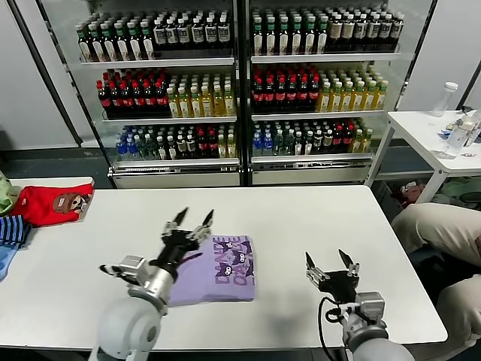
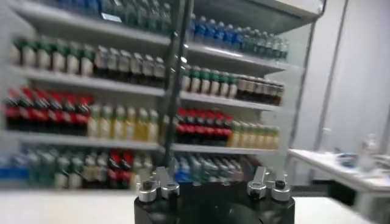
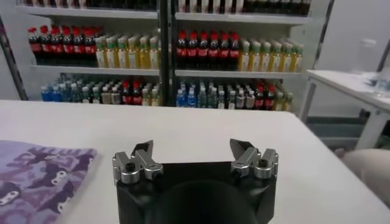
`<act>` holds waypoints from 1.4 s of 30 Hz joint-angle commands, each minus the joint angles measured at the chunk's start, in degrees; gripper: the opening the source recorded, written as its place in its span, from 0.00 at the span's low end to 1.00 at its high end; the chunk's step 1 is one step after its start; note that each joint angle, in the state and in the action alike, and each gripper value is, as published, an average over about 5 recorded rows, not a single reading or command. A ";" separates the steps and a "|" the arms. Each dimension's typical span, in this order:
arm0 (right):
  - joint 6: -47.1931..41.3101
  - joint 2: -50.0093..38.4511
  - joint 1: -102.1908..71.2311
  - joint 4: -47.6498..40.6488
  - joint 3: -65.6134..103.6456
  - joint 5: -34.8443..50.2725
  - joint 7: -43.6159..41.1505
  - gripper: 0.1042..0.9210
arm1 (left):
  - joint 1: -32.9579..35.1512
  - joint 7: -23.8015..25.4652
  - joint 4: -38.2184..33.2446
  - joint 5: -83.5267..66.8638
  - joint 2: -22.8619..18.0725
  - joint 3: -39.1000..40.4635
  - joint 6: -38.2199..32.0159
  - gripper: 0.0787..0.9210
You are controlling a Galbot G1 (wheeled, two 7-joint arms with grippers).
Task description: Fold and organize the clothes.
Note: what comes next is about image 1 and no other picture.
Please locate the white metal shelf board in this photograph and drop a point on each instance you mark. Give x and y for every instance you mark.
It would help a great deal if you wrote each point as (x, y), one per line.
(326, 58)
(318, 116)
(311, 158)
(168, 120)
(157, 62)
(176, 162)

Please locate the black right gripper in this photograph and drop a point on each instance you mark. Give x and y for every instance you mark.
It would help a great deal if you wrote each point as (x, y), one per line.
(338, 286)

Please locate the green cap dark drink bottle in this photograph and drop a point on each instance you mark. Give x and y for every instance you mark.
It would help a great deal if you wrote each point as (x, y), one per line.
(309, 38)
(296, 38)
(283, 39)
(270, 39)
(258, 39)
(322, 37)

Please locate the khaki trouser leg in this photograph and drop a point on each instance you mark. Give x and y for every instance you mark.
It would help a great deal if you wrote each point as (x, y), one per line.
(466, 319)

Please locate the black eyeglasses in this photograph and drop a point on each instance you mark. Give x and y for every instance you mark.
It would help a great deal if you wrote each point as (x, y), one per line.
(467, 110)

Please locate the light blue garment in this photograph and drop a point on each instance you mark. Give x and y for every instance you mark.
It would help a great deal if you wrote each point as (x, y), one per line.
(5, 260)

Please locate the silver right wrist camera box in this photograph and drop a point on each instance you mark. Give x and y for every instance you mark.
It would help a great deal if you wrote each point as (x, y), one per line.
(370, 305)

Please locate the blue striped garment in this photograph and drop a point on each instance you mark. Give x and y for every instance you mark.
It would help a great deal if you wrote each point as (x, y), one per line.
(12, 230)

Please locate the small dark drink bottle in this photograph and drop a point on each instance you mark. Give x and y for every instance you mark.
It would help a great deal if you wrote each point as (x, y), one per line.
(309, 144)
(171, 148)
(318, 144)
(161, 148)
(328, 143)
(191, 147)
(181, 147)
(298, 146)

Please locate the green clothes pile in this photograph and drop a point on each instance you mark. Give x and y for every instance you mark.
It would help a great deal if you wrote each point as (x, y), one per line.
(458, 192)

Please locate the small red cap cola bottle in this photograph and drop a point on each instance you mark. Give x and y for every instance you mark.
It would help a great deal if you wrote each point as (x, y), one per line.
(212, 146)
(338, 141)
(202, 146)
(348, 140)

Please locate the green cap brown tea bottle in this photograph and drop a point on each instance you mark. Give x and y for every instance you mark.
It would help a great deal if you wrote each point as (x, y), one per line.
(109, 42)
(122, 42)
(147, 40)
(97, 43)
(84, 43)
(135, 41)

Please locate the tall clear white-cap bottle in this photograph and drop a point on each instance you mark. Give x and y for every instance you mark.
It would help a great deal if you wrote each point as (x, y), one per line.
(442, 103)

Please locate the small blue water bottle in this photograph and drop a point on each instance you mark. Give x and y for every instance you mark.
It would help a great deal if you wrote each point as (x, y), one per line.
(119, 148)
(268, 146)
(130, 147)
(257, 146)

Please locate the clear plastic water bottle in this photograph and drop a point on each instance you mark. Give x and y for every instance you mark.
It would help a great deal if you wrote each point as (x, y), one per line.
(452, 144)

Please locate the beige label dark bottle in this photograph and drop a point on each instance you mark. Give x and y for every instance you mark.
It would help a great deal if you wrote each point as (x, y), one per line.
(335, 32)
(360, 31)
(373, 30)
(385, 30)
(348, 31)
(397, 29)

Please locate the small clear green bottle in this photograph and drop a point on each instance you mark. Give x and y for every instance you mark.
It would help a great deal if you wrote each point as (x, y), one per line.
(279, 146)
(141, 147)
(289, 146)

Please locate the white side table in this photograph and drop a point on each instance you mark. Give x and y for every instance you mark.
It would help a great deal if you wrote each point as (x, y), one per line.
(420, 131)

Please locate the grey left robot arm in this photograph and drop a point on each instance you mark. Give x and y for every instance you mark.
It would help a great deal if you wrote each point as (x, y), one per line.
(127, 331)

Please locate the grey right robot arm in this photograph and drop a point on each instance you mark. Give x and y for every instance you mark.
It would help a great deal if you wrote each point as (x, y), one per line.
(376, 346)

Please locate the black chair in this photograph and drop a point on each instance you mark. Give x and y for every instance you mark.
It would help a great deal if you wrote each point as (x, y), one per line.
(447, 270)

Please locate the small blue object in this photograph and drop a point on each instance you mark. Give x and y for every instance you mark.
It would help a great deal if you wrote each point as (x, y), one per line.
(446, 131)

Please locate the white cap dark drink bottle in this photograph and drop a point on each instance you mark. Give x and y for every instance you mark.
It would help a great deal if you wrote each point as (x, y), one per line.
(211, 34)
(183, 35)
(224, 34)
(171, 35)
(160, 35)
(197, 34)

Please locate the person in beige trousers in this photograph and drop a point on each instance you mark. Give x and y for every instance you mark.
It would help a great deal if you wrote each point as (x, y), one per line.
(439, 229)

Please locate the glass drinks display cabinet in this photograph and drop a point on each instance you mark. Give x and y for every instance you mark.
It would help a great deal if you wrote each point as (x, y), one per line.
(311, 175)
(176, 176)

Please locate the green garment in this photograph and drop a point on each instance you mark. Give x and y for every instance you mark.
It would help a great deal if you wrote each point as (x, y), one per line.
(5, 195)

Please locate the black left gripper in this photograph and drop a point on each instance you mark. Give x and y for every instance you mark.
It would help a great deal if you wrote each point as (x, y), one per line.
(176, 250)

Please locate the small yellow drink bottle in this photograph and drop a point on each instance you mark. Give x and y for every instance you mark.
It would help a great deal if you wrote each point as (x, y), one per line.
(367, 141)
(222, 148)
(358, 142)
(232, 148)

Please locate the grey storage crate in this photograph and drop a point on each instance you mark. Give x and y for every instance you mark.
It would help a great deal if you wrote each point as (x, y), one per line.
(386, 195)

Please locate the red bear print t-shirt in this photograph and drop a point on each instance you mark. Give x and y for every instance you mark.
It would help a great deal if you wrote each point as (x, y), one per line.
(41, 207)

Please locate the red cloth bundle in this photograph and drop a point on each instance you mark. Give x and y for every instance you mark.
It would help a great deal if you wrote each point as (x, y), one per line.
(412, 195)

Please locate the purple t-shirt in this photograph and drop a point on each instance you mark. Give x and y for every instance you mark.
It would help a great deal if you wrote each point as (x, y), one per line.
(195, 289)

